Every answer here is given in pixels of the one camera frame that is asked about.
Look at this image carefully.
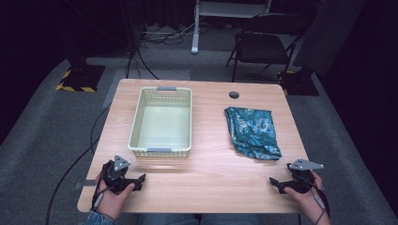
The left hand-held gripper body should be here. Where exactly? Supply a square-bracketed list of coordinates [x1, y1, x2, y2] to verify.
[100, 155, 139, 195]

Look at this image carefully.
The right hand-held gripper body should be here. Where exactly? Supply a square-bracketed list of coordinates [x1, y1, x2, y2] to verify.
[283, 157, 325, 195]

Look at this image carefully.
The teal patterned cloth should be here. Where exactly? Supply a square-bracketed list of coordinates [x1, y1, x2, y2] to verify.
[223, 106, 283, 161]

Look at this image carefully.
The pale green plastic basket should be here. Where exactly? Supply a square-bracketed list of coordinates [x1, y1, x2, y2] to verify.
[127, 85, 192, 158]

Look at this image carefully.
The person's left hand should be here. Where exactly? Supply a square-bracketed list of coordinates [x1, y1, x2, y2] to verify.
[94, 172, 136, 220]

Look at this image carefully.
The person's right hand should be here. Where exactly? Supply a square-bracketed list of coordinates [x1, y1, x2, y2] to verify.
[283, 170, 328, 221]

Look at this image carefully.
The grey tape strip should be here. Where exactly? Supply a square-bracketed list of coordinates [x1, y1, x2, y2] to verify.
[74, 179, 97, 190]

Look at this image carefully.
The black base with striped tape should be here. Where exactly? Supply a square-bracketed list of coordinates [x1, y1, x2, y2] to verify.
[277, 67, 320, 97]
[55, 64, 107, 94]

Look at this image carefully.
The black folding chair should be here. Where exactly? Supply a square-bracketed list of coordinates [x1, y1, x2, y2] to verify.
[225, 12, 310, 83]

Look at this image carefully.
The black upright pole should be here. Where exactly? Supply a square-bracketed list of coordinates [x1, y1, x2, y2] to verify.
[118, 0, 141, 80]

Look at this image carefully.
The grey leaning panel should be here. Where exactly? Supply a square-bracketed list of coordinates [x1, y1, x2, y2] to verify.
[293, 0, 368, 77]

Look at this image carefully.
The white metal stand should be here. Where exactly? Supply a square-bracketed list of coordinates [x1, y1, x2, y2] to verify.
[190, 0, 274, 55]

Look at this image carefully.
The right hand-held gripper black cable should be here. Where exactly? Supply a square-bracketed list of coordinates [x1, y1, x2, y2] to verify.
[309, 178, 331, 225]

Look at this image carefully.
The hand-held gripper black cable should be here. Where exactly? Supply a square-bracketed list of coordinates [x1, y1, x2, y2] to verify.
[45, 101, 113, 225]
[309, 178, 331, 225]

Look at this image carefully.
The left hand-held gripper black cable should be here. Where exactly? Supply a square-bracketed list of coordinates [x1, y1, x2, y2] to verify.
[45, 101, 113, 225]

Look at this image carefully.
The bundle of floor cables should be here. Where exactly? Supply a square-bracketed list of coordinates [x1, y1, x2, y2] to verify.
[138, 22, 205, 47]

